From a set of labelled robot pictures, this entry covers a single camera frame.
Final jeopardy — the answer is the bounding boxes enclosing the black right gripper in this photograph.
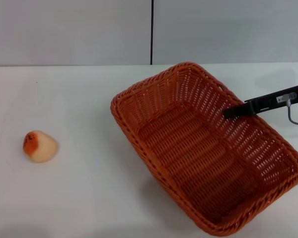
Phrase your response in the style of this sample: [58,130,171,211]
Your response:
[223,83,298,119]

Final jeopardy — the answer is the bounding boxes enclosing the orange woven plastic basket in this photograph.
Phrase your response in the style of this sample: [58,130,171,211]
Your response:
[110,61,298,237]

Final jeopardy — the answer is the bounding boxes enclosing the peach with red blush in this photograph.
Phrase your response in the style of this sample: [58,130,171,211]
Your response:
[22,130,59,164]

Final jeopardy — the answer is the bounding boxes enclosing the grey gripper cable with connector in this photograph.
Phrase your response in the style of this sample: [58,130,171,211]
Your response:
[282,93,298,125]

